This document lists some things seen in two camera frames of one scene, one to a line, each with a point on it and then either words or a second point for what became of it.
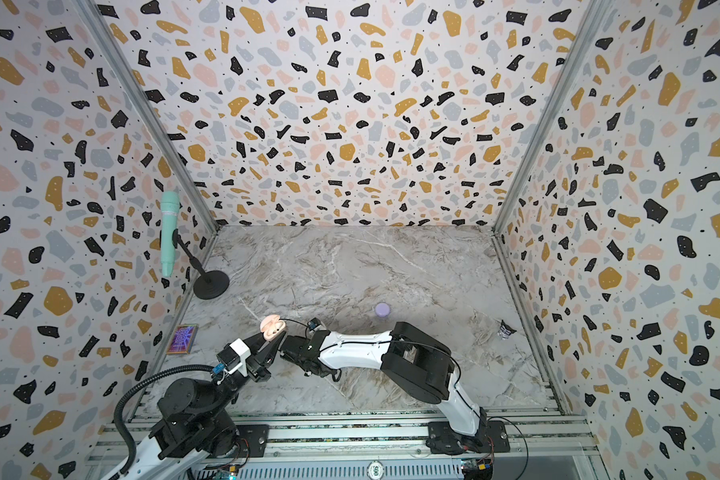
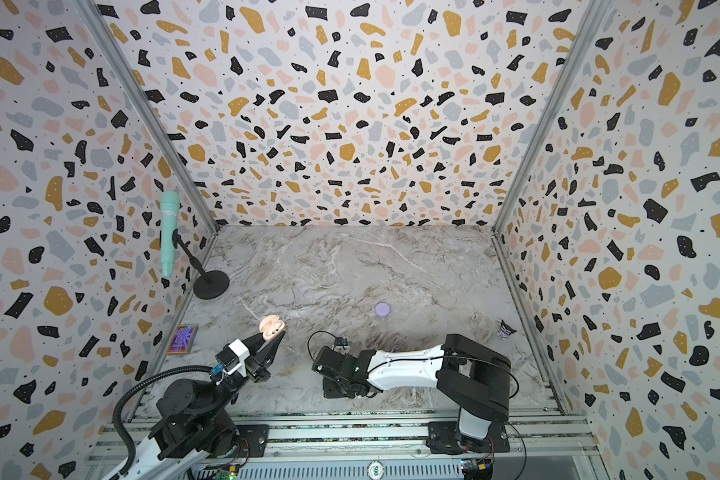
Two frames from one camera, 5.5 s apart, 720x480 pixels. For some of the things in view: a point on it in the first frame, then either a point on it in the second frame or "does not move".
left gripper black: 262,362 does not move
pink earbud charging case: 271,326 does not move
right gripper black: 294,349 → 325,372
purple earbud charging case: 382,310 does not move
